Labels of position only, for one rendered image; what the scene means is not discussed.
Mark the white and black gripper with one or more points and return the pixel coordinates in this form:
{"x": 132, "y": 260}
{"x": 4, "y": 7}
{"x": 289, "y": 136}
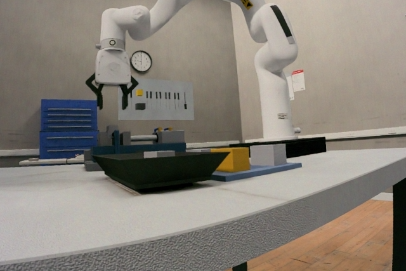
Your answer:
{"x": 112, "y": 71}

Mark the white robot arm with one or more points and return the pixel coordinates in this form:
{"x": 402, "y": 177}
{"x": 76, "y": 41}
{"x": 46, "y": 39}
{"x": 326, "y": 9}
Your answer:
{"x": 270, "y": 21}

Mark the yellow block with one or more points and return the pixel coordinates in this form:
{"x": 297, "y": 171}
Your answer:
{"x": 236, "y": 161}

